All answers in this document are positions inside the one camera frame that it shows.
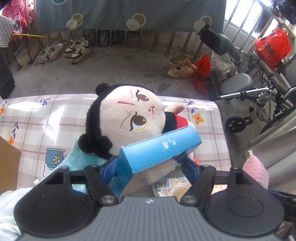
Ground light blue towel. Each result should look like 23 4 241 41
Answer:
58 136 110 193

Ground light blue mask box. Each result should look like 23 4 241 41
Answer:
111 126 202 198

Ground clear yellow snack bag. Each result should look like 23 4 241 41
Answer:
152 177 192 200

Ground pink knitted cloth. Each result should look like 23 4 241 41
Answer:
242 151 269 189

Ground white teal plastic bag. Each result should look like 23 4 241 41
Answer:
0 187 32 240

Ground black-haired plush doll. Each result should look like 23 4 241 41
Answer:
77 82 197 160

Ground brown cardboard box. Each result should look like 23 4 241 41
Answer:
0 137 21 194

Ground tan shoes pile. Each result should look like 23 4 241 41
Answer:
168 53 197 78

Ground wheelchair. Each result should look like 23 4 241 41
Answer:
198 24 295 133

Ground brown white sneaker pair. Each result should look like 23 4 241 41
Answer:
63 37 91 64

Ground red plastic bag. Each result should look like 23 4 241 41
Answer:
254 28 292 68

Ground blue dotted quilt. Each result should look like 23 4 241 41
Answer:
34 1 226 34

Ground polka dot cloth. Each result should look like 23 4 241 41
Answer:
0 15 15 48

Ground pink hanging clothes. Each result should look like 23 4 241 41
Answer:
1 0 34 34

